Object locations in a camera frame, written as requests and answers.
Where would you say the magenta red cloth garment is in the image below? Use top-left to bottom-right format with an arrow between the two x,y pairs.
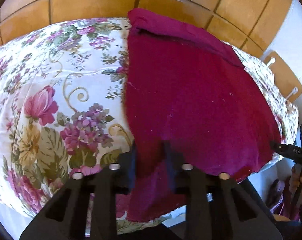
125,8 -> 281,222

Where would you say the floral bedspread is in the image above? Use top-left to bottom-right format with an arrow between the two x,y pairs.
0,17 -> 300,238

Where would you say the person's right hand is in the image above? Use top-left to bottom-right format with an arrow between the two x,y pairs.
289,164 -> 302,205

